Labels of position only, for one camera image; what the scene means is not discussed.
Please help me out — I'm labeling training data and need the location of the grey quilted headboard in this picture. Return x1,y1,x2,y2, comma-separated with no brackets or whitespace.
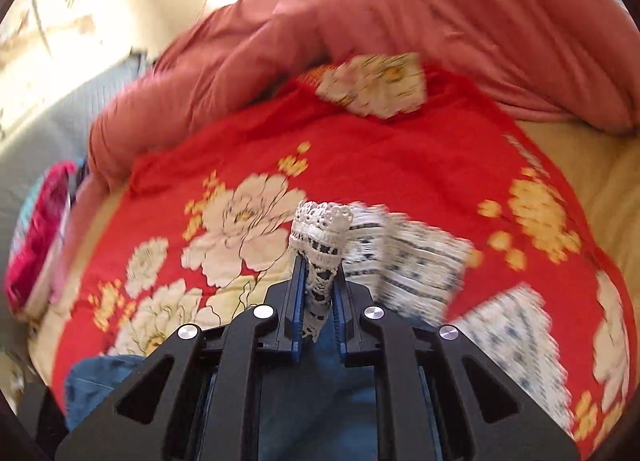
0,58,157,267

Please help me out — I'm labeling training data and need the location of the blue denim pants lace trim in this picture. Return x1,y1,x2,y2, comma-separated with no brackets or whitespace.
64,200,573,461

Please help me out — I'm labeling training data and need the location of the magenta patterned clothing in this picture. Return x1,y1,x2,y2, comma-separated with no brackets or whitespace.
4,161,81,314

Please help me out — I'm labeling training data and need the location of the pink quilt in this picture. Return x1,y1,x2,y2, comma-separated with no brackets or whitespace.
87,0,640,193

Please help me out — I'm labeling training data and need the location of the blossom wall painting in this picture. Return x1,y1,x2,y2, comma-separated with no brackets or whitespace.
0,0,103,97

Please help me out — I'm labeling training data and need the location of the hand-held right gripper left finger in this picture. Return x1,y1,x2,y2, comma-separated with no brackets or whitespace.
55,256,307,461

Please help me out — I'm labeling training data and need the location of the red floral blanket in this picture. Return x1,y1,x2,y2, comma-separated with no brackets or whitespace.
50,54,632,443

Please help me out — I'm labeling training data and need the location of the light pink cloth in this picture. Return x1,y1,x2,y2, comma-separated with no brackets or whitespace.
47,174,108,307

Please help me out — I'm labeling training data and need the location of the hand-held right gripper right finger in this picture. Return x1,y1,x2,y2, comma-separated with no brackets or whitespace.
332,261,582,461

